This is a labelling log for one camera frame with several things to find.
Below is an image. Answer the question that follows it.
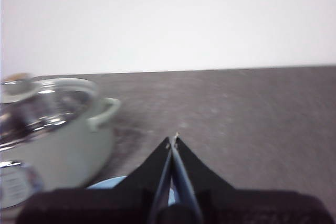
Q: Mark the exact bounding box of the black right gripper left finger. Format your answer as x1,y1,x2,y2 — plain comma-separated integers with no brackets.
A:
15,136,174,224

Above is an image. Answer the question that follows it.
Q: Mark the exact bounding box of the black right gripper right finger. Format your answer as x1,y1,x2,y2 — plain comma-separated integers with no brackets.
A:
172,135,334,224

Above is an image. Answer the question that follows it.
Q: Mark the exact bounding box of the glass lid with green knob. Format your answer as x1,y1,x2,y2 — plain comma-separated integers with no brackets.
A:
0,72,100,153

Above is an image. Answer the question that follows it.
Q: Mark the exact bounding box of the blue round plate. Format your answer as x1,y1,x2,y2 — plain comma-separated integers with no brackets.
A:
86,176,176,206

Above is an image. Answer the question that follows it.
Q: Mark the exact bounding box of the pale green electric steamer pot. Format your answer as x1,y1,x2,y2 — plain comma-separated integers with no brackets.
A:
0,77,122,210

